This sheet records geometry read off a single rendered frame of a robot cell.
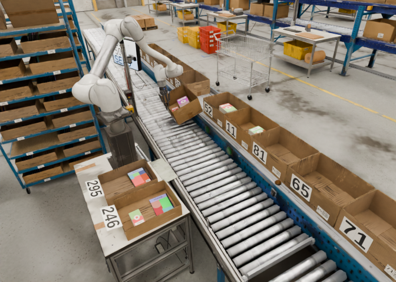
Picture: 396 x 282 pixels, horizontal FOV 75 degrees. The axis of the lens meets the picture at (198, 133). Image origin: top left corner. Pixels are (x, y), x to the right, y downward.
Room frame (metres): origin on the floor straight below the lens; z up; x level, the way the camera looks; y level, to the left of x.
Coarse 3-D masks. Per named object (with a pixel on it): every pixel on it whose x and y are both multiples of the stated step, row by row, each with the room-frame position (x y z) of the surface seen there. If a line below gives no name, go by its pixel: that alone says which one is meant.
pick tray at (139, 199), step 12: (132, 192) 1.30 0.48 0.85; (144, 192) 1.33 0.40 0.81; (156, 192) 1.37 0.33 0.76; (168, 192) 1.36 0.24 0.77; (120, 204) 1.25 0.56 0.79; (132, 204) 1.27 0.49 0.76; (144, 204) 1.27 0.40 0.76; (180, 204) 1.17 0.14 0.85; (120, 216) 1.17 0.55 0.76; (144, 216) 1.16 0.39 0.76; (156, 216) 1.08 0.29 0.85; (168, 216) 1.12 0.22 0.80; (132, 228) 1.01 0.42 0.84; (144, 228) 1.04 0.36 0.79
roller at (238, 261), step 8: (288, 232) 0.99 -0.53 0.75; (296, 232) 0.99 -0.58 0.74; (272, 240) 0.94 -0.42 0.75; (280, 240) 0.94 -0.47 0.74; (256, 248) 0.89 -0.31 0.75; (264, 248) 0.89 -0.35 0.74; (240, 256) 0.85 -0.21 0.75; (248, 256) 0.85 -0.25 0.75; (256, 256) 0.86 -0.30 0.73; (240, 264) 0.81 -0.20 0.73
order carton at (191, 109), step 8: (176, 88) 2.63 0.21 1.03; (184, 88) 2.67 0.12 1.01; (176, 96) 2.63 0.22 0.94; (192, 96) 2.49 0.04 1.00; (176, 104) 2.58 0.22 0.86; (192, 104) 2.28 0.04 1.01; (176, 112) 2.22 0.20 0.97; (184, 112) 2.25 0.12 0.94; (192, 112) 2.28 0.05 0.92; (200, 112) 2.32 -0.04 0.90; (176, 120) 2.22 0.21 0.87; (184, 120) 2.25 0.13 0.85
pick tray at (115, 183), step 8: (144, 160) 1.67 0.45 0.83; (120, 168) 1.58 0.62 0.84; (128, 168) 1.60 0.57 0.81; (136, 168) 1.63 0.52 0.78; (144, 168) 1.66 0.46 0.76; (104, 176) 1.51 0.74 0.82; (112, 176) 1.54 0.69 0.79; (120, 176) 1.57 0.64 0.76; (152, 176) 1.54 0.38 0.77; (104, 184) 1.49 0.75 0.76; (112, 184) 1.48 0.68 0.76; (120, 184) 1.48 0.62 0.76; (128, 184) 1.47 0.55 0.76; (144, 184) 1.38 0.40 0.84; (104, 192) 1.40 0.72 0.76; (112, 192) 1.40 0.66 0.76; (120, 192) 1.39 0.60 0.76; (128, 192) 1.32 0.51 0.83; (112, 200) 1.26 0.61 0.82
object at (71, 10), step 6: (72, 6) 3.45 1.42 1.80; (60, 12) 3.40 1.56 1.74; (66, 12) 3.42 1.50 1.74; (72, 12) 3.45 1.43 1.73; (6, 18) 3.15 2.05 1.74; (78, 24) 3.46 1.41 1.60; (60, 30) 3.45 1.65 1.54; (66, 30) 3.40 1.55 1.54; (72, 30) 3.42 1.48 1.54; (78, 30) 3.45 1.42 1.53; (12, 36) 3.24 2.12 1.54; (18, 36) 3.22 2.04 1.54; (78, 36) 3.85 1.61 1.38; (78, 48) 3.43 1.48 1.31; (84, 48) 3.45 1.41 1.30; (84, 54) 3.86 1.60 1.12; (84, 60) 3.49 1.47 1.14; (90, 66) 3.46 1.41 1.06; (78, 72) 3.62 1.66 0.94; (84, 72) 3.60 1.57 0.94; (102, 126) 3.43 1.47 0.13
